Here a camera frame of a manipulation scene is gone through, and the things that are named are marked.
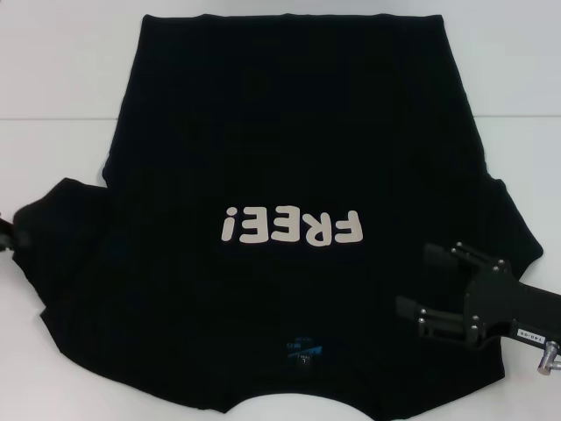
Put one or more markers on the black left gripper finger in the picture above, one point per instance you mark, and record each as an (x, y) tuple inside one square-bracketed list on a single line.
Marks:
[(13, 241)]

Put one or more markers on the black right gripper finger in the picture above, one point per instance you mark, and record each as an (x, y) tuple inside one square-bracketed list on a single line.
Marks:
[(473, 262), (447, 325)]

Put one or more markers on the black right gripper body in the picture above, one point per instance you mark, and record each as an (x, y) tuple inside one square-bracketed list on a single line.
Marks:
[(513, 309)]

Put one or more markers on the black T-shirt with FREE print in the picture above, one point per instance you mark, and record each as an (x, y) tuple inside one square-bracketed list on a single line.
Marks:
[(280, 131)]

